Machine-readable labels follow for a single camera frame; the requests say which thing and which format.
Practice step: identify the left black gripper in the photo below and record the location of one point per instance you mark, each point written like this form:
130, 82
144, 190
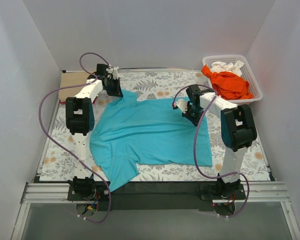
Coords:
114, 86

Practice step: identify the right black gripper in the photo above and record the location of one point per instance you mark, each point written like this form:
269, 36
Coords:
192, 116

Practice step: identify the turquoise t shirt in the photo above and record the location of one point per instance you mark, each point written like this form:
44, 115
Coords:
149, 132

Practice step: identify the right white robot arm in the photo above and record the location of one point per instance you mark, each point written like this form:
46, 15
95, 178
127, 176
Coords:
238, 131

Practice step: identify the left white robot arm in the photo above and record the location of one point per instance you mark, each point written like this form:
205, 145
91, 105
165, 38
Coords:
80, 121

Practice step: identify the orange t shirt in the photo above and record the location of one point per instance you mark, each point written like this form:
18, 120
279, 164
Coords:
228, 85

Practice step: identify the folded tan t shirt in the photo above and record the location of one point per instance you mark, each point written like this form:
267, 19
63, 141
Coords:
69, 79

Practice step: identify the folded magenta t shirt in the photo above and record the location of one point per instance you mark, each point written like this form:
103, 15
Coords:
64, 101

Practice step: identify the white t shirt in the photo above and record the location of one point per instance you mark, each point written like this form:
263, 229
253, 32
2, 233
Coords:
220, 66

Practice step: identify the white plastic basket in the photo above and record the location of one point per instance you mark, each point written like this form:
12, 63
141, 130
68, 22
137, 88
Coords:
247, 75

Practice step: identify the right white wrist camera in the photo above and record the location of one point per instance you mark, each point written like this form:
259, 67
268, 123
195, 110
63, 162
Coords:
180, 104

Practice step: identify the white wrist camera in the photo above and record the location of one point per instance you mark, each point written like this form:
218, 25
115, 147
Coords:
180, 104
113, 71

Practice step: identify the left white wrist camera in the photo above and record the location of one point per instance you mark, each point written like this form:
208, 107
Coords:
113, 71

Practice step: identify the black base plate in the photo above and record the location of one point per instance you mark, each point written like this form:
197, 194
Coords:
105, 201

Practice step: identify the aluminium frame rail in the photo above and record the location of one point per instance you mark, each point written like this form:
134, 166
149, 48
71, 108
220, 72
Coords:
259, 191

